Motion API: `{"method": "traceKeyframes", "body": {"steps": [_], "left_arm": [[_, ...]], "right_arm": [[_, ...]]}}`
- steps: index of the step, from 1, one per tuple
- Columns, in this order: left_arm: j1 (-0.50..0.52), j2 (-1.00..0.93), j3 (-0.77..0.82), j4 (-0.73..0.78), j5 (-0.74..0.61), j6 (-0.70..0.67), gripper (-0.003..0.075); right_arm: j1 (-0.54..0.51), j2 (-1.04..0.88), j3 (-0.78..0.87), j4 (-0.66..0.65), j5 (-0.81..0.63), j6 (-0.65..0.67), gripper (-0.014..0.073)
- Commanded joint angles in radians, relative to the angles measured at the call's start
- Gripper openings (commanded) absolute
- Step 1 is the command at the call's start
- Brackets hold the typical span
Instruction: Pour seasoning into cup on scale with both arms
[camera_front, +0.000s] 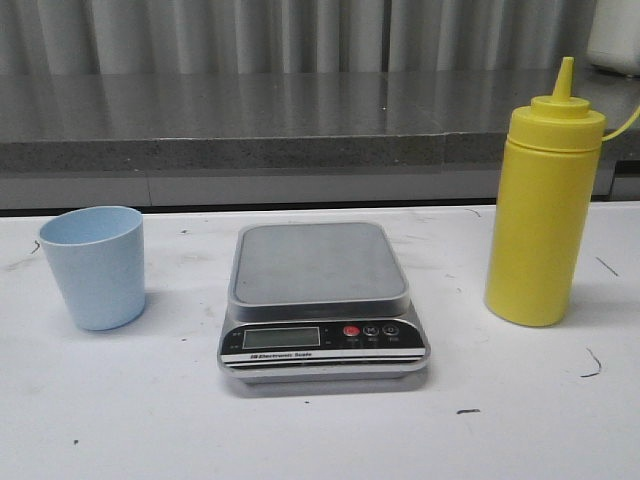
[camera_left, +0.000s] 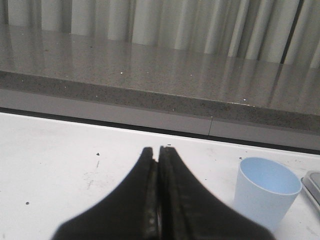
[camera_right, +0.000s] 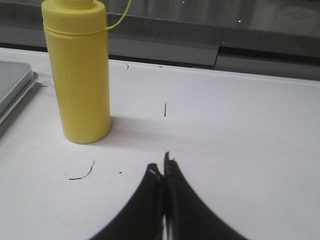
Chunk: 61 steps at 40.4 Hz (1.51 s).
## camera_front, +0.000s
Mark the white container in background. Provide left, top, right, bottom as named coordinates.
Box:
left=587, top=0, right=639, bottom=77

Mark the yellow squeeze bottle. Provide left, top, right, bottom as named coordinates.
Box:
left=483, top=56, right=640, bottom=328

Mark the silver electronic kitchen scale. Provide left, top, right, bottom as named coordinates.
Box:
left=217, top=221, right=431, bottom=385

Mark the light blue plastic cup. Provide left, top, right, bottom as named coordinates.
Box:
left=39, top=206, right=146, bottom=331

